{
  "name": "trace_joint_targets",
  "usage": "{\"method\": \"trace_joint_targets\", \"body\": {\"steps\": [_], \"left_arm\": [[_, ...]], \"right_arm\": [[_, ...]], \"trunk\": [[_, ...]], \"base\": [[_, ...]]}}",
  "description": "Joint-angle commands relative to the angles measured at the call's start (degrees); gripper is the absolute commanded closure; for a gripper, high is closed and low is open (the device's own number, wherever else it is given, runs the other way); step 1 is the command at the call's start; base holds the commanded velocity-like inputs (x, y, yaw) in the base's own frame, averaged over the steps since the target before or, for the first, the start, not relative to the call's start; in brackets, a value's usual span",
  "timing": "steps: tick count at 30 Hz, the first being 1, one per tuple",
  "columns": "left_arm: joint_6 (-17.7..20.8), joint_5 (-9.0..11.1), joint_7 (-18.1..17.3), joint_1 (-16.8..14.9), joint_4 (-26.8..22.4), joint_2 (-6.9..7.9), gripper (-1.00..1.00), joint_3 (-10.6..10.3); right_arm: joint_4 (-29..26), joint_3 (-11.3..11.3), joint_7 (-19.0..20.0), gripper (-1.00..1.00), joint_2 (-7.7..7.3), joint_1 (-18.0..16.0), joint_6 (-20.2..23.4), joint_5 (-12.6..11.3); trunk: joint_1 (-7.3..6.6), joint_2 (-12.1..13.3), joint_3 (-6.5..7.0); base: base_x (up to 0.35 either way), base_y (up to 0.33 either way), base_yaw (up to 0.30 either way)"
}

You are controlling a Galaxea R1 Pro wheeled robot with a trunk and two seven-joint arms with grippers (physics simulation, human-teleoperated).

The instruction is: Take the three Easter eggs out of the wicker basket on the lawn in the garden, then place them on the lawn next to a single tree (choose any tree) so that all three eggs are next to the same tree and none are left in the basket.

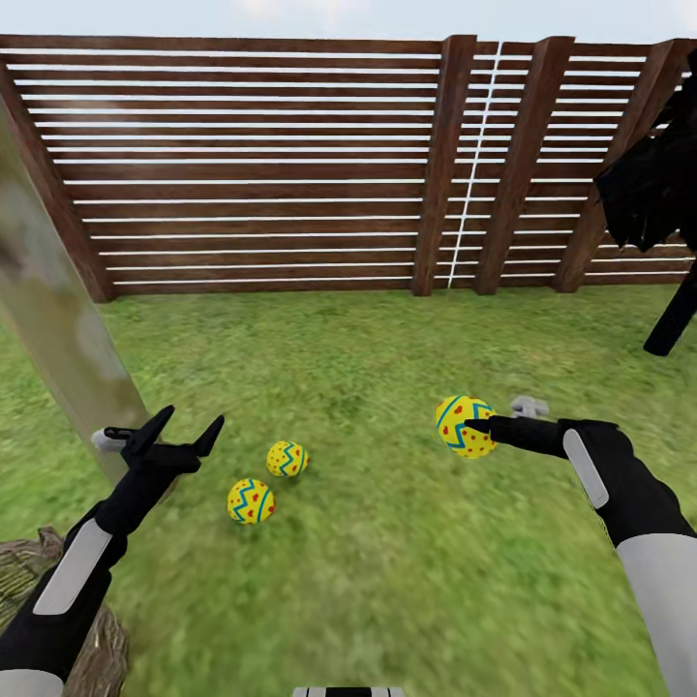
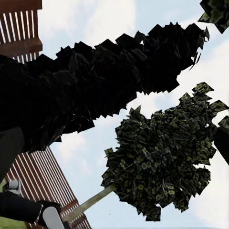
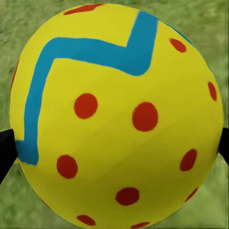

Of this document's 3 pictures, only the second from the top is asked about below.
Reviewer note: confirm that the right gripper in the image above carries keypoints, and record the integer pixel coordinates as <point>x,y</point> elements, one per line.
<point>12,206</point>

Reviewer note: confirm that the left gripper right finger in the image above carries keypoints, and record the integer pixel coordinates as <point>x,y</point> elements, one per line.
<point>221,142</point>

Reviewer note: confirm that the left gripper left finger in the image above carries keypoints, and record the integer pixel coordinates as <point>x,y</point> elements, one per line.
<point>11,143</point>

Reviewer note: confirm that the tree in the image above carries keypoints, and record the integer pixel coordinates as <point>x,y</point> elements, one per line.
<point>48,98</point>
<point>154,165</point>
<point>216,12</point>

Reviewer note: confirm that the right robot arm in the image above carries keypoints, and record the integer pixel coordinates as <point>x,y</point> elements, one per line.
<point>19,208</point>

